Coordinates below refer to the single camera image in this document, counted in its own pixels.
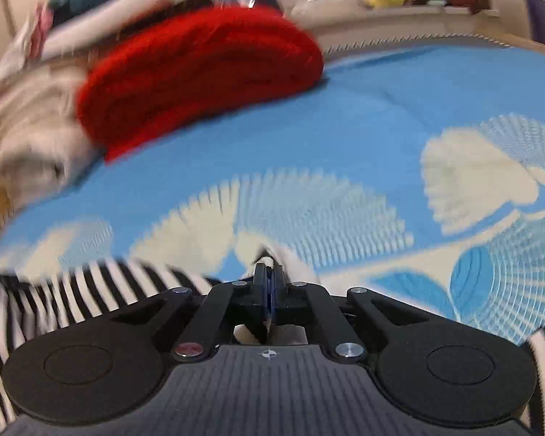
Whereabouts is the red folded blanket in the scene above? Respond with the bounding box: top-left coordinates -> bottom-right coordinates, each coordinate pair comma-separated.
75,4 -> 326,163

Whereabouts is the blue leaf patterned bed sheet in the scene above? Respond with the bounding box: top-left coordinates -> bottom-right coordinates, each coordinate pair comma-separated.
0,36 -> 545,359

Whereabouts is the white folded quilt dark trim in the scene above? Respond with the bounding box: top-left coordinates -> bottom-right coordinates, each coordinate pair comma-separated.
41,0 -> 221,62

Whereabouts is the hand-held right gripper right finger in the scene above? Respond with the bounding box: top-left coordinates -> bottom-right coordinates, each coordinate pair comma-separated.
270,263 -> 433,360

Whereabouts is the black white striped hooded top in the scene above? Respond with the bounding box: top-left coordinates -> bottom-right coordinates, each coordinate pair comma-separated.
0,243 -> 545,436

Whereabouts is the cream folded fleece blanket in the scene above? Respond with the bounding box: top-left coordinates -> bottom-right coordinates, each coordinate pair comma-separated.
0,61 -> 98,210

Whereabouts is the pink white folded cloth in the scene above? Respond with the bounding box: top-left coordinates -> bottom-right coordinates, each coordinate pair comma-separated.
11,2 -> 57,62

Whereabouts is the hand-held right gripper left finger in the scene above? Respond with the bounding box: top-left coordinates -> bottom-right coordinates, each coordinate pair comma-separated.
102,262 -> 273,360

